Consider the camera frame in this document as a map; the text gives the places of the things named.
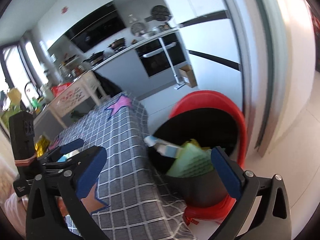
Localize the white refrigerator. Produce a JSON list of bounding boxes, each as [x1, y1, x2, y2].
[[164, 0, 243, 108]]

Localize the white mop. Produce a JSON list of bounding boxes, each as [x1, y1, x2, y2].
[[158, 36, 186, 91]]

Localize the white blue carton box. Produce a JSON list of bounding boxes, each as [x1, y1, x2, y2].
[[144, 135, 183, 159]]

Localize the black cooking pot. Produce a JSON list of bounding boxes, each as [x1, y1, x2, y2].
[[108, 37, 126, 52]]

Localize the grey checked tablecloth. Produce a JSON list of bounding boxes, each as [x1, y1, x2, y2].
[[55, 92, 194, 239]]

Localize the black built-in oven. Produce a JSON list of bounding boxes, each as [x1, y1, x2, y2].
[[136, 33, 186, 77]]

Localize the red plastic basket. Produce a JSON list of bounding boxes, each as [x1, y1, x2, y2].
[[51, 82, 72, 97]]

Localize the green snack wrapper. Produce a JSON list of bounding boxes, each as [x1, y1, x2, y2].
[[165, 142, 214, 178]]

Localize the black range hood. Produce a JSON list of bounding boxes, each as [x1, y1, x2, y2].
[[64, 2, 126, 53]]

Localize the black kitchen faucet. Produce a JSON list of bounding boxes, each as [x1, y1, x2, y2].
[[24, 82, 39, 102]]

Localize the cardboard box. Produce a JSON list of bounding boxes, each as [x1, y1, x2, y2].
[[179, 64, 197, 88]]

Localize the yellow foam net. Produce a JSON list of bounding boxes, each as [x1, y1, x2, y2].
[[187, 139, 211, 151]]

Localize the red stool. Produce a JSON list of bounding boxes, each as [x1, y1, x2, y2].
[[157, 90, 247, 220]]

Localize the beige wooden cart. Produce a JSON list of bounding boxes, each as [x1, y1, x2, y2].
[[47, 70, 111, 128]]

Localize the gold foil bag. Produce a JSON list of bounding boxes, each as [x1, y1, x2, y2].
[[35, 135, 50, 158]]

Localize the black trash bin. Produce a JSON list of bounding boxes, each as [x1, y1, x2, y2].
[[144, 108, 238, 207]]

